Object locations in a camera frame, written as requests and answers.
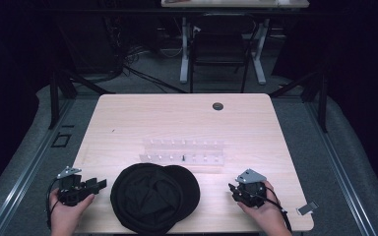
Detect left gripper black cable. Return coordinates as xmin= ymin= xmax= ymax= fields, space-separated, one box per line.
xmin=45 ymin=177 xmax=61 ymax=230

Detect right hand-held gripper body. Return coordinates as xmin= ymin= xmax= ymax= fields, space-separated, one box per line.
xmin=234 ymin=168 xmax=268 ymax=208

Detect black floor cables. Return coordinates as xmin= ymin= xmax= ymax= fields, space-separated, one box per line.
xmin=121 ymin=45 xmax=189 ymax=95

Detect small grey tag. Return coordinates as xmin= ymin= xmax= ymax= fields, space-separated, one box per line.
xmin=296 ymin=200 xmax=319 ymax=216

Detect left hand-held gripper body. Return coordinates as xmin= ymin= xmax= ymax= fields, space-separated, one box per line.
xmin=56 ymin=165 xmax=95 ymax=207

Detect white cable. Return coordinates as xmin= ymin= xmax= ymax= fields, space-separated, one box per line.
xmin=158 ymin=30 xmax=185 ymax=59

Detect clear acrylic peg rack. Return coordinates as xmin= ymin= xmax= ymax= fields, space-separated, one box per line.
xmin=139 ymin=138 xmax=226 ymax=167

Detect person's left hand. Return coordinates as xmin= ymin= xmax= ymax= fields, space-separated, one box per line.
xmin=48 ymin=188 xmax=96 ymax=236

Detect person's right hand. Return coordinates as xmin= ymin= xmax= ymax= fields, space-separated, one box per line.
xmin=236 ymin=180 xmax=293 ymax=236

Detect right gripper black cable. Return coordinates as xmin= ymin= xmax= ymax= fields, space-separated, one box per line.
xmin=254 ymin=186 xmax=293 ymax=233

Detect black chair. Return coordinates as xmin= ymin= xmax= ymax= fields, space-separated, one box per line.
xmin=188 ymin=13 xmax=258 ymax=94

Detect aluminium floor rail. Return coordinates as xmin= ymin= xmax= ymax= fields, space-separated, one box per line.
xmin=304 ymin=99 xmax=378 ymax=236
xmin=0 ymin=97 xmax=77 ymax=236

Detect black cap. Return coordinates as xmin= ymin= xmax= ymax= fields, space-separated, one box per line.
xmin=109 ymin=162 xmax=202 ymax=236

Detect black metal stand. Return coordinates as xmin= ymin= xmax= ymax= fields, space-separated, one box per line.
xmin=268 ymin=65 xmax=330 ymax=134
xmin=47 ymin=67 xmax=116 ymax=130

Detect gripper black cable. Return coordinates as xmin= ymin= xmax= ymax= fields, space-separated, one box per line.
xmin=254 ymin=186 xmax=293 ymax=233
xmin=45 ymin=177 xmax=61 ymax=230

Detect white-legged desk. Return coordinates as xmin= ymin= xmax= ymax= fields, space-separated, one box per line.
xmin=160 ymin=0 xmax=310 ymax=86

